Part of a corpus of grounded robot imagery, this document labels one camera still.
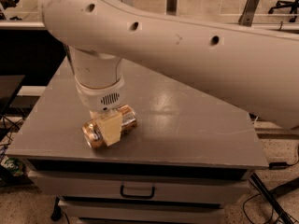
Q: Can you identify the green snack bag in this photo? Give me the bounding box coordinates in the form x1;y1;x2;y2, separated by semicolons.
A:
1;158;24;176

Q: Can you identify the black office chair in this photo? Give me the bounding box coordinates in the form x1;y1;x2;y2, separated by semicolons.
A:
268;0;299;22

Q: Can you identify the black floor cable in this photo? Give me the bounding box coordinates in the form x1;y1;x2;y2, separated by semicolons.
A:
242;192;281;224

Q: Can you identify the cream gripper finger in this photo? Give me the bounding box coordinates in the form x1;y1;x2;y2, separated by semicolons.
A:
94;110;122;146

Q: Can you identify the right metal railing bracket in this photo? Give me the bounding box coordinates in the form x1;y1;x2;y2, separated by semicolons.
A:
238;0;260;27

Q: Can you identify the black tripod leg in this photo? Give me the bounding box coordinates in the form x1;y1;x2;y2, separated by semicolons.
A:
250;173;295;224

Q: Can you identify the grey drawer cabinet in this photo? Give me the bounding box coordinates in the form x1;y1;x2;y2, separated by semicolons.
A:
8;63;267;224

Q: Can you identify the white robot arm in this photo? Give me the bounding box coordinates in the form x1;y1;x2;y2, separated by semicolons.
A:
38;0;299;133

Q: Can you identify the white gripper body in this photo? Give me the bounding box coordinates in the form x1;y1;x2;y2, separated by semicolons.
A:
75;77;124;112

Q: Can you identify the black drawer handle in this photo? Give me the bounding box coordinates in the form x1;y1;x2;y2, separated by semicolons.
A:
120;185;155;200

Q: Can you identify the orange soda can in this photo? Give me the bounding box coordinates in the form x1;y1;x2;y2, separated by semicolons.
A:
81;105;137;148

